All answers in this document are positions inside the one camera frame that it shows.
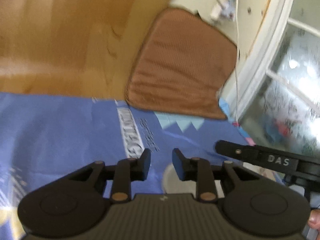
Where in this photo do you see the frosted floral glass door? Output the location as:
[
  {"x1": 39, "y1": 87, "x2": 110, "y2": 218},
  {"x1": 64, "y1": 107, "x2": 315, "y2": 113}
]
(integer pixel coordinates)
[{"x1": 239, "y1": 0, "x2": 319, "y2": 158}]

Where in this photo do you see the blue patterned tablecloth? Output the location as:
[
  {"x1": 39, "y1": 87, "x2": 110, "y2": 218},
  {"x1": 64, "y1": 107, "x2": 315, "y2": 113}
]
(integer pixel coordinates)
[{"x1": 0, "y1": 91, "x2": 311, "y2": 240}]

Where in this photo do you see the floral plate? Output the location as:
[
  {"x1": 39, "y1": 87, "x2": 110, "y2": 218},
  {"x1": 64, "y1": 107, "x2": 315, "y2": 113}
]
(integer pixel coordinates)
[{"x1": 162, "y1": 163, "x2": 284, "y2": 197}]

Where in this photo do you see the brown seat cushion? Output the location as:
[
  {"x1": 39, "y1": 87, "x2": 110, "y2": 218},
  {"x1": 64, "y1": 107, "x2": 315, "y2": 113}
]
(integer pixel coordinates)
[{"x1": 125, "y1": 8, "x2": 237, "y2": 120}]

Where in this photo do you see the person's right hand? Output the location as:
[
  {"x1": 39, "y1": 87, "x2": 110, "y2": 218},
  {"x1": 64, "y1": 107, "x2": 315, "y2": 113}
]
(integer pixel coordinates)
[{"x1": 308, "y1": 209, "x2": 320, "y2": 231}]

